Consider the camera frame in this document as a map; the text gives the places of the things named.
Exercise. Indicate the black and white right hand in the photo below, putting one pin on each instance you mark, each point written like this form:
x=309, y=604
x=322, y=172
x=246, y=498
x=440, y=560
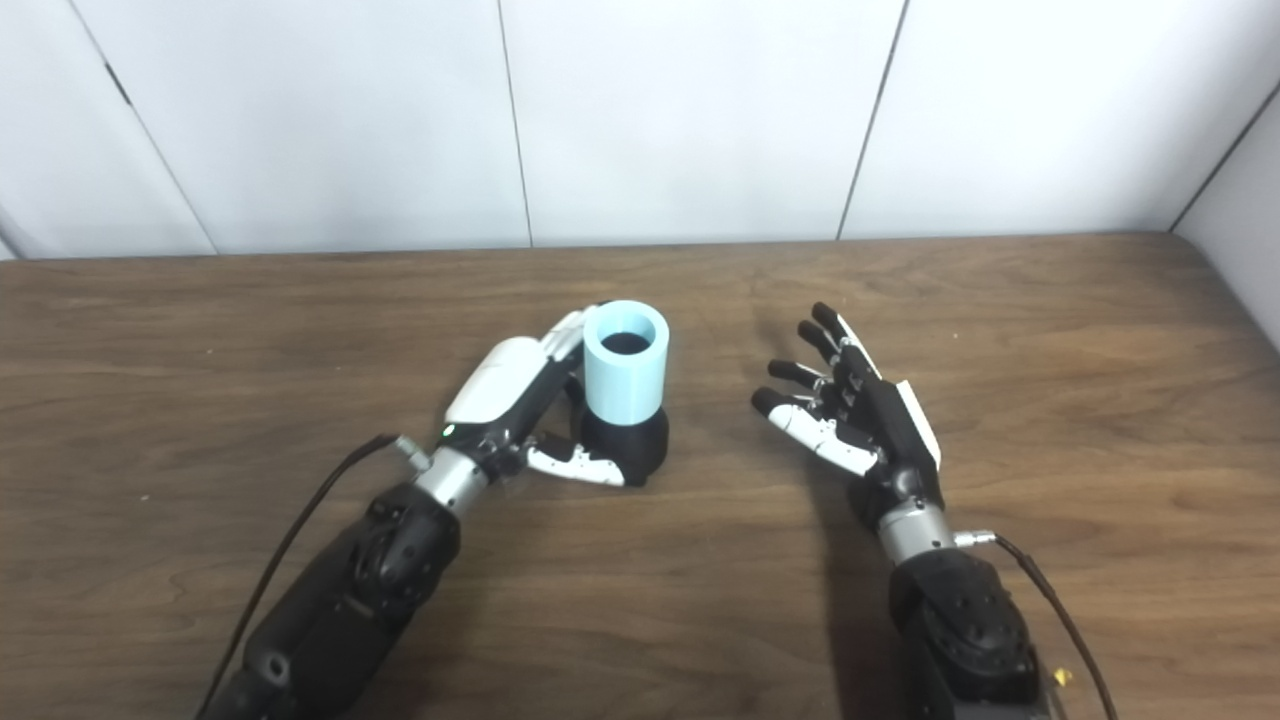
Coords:
x=890, y=430

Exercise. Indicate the black and white left hand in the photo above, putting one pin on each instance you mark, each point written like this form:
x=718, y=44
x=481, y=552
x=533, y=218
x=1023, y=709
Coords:
x=495, y=380

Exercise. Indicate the black flared nozzle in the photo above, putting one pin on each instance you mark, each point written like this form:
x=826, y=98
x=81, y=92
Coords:
x=635, y=445

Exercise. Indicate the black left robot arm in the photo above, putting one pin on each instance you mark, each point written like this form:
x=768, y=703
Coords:
x=340, y=610

